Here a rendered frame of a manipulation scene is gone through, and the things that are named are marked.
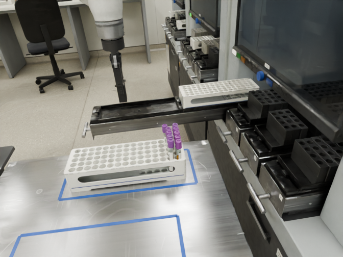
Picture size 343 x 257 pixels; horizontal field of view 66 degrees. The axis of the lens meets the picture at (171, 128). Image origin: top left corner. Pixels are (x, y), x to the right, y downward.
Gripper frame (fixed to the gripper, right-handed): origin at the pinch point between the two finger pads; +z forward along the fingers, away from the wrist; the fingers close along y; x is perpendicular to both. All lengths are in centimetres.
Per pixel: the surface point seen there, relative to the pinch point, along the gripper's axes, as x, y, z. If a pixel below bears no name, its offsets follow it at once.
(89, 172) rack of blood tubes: 7.3, -43.1, 0.3
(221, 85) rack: -38.7, -1.0, 1.8
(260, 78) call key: -43.1, -23.1, -9.6
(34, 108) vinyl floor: 111, 179, 88
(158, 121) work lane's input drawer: -12.2, -8.4, 9.8
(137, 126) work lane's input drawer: -4.2, -8.4, 10.6
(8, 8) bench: 139, 279, -2
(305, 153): -45, -47, 1
